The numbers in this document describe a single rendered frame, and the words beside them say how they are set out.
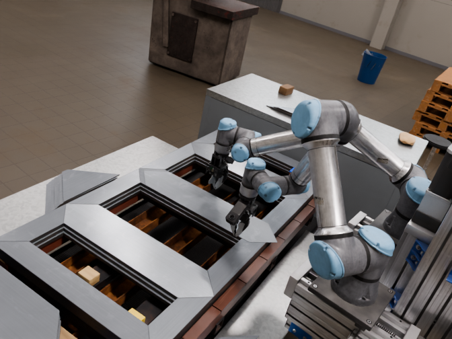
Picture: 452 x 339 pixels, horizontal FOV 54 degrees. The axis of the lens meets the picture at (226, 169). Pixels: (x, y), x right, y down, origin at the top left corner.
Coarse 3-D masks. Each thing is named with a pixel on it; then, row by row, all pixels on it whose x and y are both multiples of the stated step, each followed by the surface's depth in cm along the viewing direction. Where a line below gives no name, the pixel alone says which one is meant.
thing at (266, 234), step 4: (268, 224) 198; (264, 228) 195; (268, 228) 195; (260, 232) 192; (264, 232) 192; (268, 232) 193; (272, 232) 193; (256, 236) 188; (260, 236) 189; (264, 236) 190; (268, 236) 190; (272, 236) 191; (252, 240) 186; (256, 240) 186; (260, 240) 187; (264, 240) 187; (268, 240) 188
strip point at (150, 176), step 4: (144, 172) 215; (148, 172) 215; (152, 172) 216; (156, 172) 217; (160, 172) 217; (164, 172) 218; (168, 172) 219; (148, 176) 212; (152, 176) 213; (156, 176) 214; (160, 176) 214; (148, 180) 209; (152, 180) 210
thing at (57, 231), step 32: (192, 160) 241; (128, 192) 200; (64, 224) 172; (288, 224) 209; (0, 256) 155; (96, 256) 165; (256, 256) 183; (160, 288) 154; (224, 288) 161; (192, 320) 145
